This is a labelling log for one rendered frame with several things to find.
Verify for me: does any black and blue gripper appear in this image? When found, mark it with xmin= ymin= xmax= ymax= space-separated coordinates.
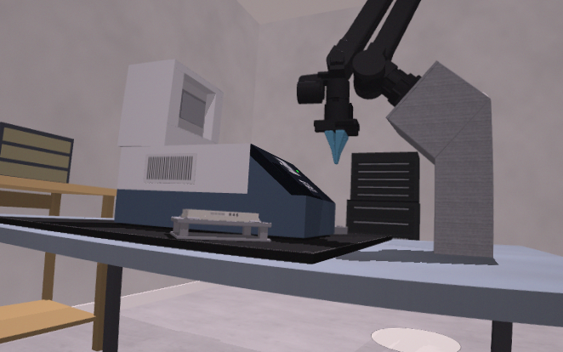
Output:
xmin=314 ymin=98 xmax=360 ymax=164

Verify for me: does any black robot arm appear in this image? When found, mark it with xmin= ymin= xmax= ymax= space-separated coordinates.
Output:
xmin=297 ymin=0 xmax=421 ymax=107

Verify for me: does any white real-time pcr cycler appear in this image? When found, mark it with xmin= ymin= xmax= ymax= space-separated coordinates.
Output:
xmin=114 ymin=59 xmax=336 ymax=239

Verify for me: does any white well pcr plate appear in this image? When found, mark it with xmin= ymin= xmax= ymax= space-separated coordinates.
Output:
xmin=181 ymin=209 xmax=259 ymax=222

